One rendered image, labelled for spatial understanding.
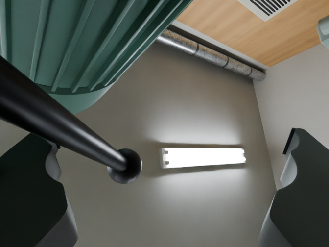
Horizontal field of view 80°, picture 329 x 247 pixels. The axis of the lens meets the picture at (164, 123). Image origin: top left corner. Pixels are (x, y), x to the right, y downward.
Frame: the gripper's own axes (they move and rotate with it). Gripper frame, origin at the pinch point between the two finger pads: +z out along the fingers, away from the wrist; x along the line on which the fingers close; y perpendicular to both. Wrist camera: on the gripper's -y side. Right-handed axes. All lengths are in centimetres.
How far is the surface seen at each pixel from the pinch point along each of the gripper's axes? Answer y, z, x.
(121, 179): 8.0, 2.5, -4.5
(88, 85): 0.5, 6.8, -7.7
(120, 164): 5.1, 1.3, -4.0
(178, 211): 150, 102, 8
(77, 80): -0.7, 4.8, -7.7
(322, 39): 19, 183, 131
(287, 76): 79, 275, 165
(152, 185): 123, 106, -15
